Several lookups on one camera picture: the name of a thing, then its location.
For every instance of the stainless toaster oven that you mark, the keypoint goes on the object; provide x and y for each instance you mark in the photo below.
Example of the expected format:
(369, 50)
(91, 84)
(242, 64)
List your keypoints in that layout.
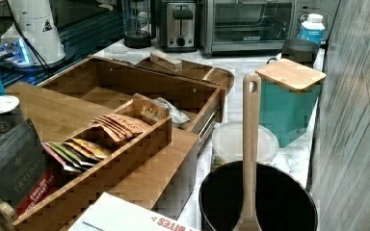
(244, 26)

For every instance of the teal canister with wooden lid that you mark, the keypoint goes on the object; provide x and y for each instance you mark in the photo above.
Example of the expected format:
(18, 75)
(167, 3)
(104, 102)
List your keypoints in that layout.
(288, 95)

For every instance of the yellow green tea packets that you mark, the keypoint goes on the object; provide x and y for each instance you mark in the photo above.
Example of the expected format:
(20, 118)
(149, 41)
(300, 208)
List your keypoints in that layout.
(76, 155)

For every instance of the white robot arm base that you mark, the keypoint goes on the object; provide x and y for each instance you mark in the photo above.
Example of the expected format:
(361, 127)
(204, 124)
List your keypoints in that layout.
(33, 27)

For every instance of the dark grey cylindrical can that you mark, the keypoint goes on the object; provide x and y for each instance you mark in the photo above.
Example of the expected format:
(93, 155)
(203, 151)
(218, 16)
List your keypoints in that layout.
(10, 113)

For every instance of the wooden spoon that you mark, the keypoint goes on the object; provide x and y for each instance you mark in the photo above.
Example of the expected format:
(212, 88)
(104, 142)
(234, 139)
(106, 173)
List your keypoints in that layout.
(248, 220)

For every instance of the silver two-slot toaster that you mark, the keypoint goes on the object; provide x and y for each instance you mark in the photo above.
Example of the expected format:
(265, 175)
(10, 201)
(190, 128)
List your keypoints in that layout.
(176, 25)

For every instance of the silver packet in drawer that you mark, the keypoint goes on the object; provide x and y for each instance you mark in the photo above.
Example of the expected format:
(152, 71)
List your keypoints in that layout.
(178, 118)

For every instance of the black utensil pot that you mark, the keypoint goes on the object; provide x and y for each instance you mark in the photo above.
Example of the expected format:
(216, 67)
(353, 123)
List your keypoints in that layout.
(282, 203)

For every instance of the black Taylors tea packets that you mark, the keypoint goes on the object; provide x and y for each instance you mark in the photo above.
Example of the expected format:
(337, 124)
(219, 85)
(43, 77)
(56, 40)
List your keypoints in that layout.
(28, 174)

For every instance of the small wooden block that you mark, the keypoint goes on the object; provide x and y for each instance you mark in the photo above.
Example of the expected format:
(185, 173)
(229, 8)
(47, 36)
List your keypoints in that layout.
(165, 60)

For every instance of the clear jar with white lid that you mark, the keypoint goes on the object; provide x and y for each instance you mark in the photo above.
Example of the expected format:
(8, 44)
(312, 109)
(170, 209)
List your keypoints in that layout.
(227, 141)

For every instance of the wooden tea organizer box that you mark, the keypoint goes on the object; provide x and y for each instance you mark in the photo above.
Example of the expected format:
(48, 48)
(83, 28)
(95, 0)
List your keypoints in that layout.
(62, 206)

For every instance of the glass french press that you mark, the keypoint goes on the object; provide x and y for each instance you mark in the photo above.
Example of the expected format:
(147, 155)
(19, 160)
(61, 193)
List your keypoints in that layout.
(137, 23)

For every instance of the white bottle with blue label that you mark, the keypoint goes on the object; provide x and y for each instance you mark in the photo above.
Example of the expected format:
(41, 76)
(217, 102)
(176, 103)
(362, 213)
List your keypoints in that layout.
(313, 29)

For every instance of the wooden drawer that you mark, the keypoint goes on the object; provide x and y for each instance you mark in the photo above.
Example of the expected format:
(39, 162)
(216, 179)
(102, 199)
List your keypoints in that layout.
(197, 90)

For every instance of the white and red box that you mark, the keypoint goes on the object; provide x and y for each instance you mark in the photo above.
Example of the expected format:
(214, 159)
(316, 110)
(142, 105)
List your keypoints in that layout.
(110, 213)

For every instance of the brown tea packets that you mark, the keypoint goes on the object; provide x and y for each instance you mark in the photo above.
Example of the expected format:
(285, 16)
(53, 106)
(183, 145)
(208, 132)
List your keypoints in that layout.
(120, 127)

